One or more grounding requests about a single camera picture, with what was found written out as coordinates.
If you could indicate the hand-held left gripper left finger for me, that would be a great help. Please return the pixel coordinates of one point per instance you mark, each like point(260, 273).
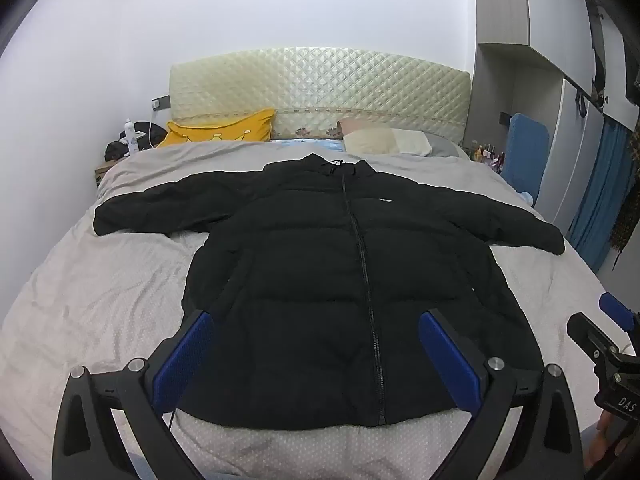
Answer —
point(185, 355)

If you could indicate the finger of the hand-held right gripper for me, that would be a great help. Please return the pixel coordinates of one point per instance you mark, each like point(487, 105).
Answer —
point(617, 310)
point(587, 330)

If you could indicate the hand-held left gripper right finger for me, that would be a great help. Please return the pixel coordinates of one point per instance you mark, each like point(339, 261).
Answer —
point(452, 355)

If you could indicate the black puffer jacket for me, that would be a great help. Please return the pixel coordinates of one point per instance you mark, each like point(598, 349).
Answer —
point(300, 260)

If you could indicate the person's right hand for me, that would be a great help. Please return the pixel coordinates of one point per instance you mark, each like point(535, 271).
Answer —
point(597, 445)

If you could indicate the bed with grey sheet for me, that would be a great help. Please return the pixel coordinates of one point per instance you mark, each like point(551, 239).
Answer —
point(100, 285)

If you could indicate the blue curtain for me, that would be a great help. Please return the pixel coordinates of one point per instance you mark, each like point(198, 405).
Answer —
point(600, 190)

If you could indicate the blue padded board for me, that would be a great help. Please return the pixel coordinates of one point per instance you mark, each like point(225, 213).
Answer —
point(525, 155)

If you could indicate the cardboard box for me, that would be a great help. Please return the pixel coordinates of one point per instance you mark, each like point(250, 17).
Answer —
point(102, 176)

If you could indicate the group of cosmetic bottles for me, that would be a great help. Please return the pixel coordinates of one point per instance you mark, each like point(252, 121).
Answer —
point(487, 156)

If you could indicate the grey pillow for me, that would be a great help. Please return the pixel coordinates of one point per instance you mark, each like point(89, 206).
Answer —
point(442, 146)

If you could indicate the black bag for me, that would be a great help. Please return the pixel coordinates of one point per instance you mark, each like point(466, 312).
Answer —
point(115, 151)

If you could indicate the white bottle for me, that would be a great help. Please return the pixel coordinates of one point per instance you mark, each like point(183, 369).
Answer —
point(131, 137)

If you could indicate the yellow pillow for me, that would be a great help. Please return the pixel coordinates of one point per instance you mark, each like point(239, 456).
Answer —
point(220, 132)

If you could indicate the beige pillow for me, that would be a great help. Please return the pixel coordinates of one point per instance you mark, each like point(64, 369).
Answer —
point(380, 141)

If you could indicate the light blue patterned cloth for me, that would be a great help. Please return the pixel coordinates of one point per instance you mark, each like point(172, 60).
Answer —
point(300, 144)

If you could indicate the pink pillow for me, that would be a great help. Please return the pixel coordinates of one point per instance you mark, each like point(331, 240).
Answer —
point(357, 124)

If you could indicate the cream quilted headboard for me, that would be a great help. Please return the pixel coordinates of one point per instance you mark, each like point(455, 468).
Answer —
point(320, 80)

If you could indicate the wall socket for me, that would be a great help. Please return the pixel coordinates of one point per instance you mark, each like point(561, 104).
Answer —
point(160, 103)

